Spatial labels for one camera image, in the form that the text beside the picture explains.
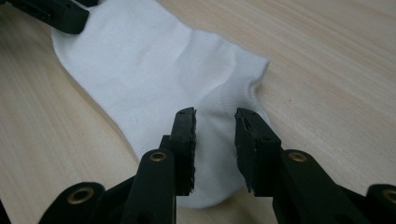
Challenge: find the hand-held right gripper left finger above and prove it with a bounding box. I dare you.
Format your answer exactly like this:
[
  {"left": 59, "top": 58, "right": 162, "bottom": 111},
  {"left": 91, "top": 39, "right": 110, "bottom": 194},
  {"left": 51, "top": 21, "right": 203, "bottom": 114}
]
[{"left": 159, "top": 106, "right": 198, "bottom": 197}]

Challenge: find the white ankle sock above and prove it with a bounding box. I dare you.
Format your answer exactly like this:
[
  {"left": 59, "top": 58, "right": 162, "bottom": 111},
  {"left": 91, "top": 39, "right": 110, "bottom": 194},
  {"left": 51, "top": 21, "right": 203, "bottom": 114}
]
[{"left": 50, "top": 0, "right": 271, "bottom": 210}]

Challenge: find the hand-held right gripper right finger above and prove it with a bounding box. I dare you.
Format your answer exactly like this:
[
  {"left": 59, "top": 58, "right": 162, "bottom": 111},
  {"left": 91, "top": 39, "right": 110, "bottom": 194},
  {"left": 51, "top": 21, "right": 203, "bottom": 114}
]
[{"left": 233, "top": 107, "right": 283, "bottom": 198}]

